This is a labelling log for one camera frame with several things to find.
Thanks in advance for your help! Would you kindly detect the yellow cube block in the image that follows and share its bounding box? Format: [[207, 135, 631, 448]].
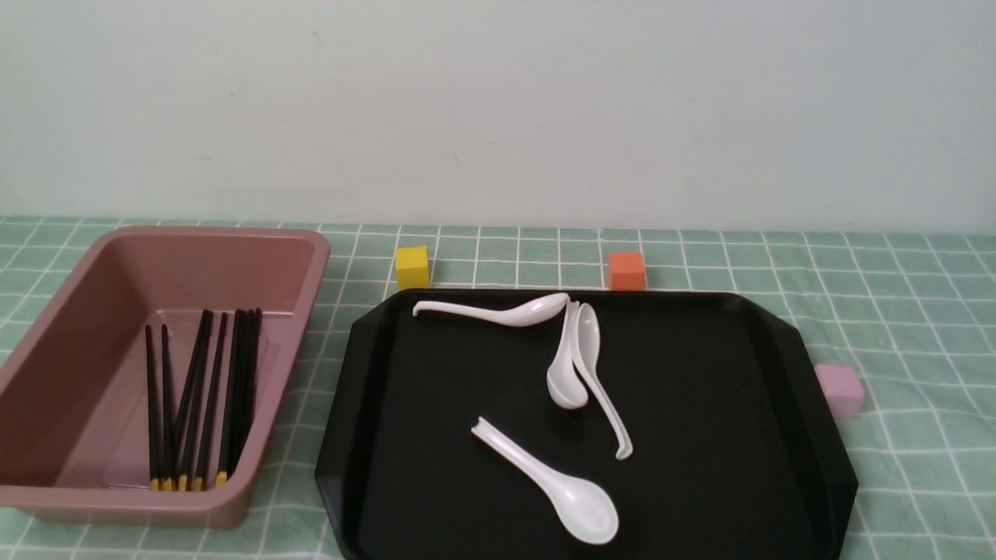
[[395, 245, 433, 291]]

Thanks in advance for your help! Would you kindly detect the black chopstick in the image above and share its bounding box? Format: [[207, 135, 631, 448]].
[[172, 310, 213, 492], [161, 324, 177, 492], [215, 310, 244, 488], [145, 324, 163, 492], [190, 312, 228, 492], [177, 310, 213, 492], [235, 307, 262, 465], [228, 310, 251, 479]]

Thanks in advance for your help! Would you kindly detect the pink cube block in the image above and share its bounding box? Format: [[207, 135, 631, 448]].
[[814, 364, 865, 419]]

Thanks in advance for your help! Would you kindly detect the black plastic tray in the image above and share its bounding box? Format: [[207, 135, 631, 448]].
[[314, 289, 858, 559]]

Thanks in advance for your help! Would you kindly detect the white spoon long handle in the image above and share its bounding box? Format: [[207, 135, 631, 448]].
[[570, 301, 633, 460]]

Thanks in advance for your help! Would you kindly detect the pink plastic bin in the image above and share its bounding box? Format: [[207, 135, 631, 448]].
[[1, 226, 330, 529]]

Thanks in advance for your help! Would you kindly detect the white spoon top horizontal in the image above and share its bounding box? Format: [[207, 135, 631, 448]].
[[412, 292, 570, 327]]

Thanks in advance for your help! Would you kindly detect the white spoon bowl down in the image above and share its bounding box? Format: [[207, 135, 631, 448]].
[[545, 300, 588, 410]]

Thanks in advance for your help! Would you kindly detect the white spoon front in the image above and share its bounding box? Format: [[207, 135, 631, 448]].
[[471, 417, 619, 545]]

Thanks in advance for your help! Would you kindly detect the green checkered tablecloth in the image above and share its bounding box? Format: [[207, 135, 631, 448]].
[[1, 223, 995, 559]]

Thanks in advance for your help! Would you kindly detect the orange cube block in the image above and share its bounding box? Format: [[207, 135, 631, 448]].
[[608, 251, 647, 292]]

